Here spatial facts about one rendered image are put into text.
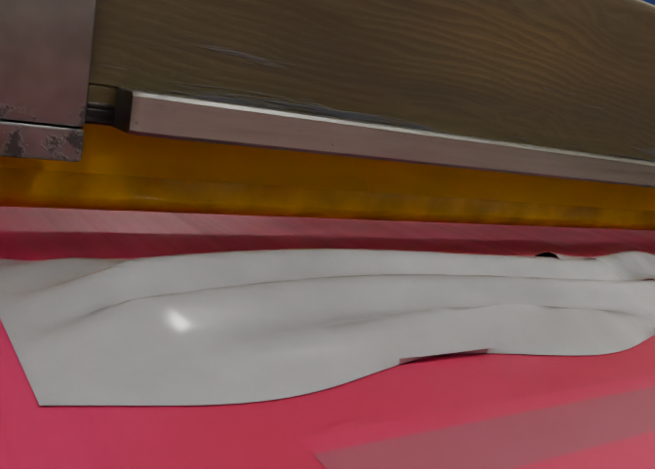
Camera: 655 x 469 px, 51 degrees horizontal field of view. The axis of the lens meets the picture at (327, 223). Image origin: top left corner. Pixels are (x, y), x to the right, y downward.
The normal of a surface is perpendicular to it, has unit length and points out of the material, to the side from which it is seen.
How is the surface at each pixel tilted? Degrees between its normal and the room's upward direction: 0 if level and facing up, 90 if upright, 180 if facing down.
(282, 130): 90
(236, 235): 0
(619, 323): 35
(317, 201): 90
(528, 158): 90
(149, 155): 90
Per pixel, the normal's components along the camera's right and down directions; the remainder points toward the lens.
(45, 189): 0.54, 0.25
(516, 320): 0.44, -0.58
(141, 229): 0.16, -0.97
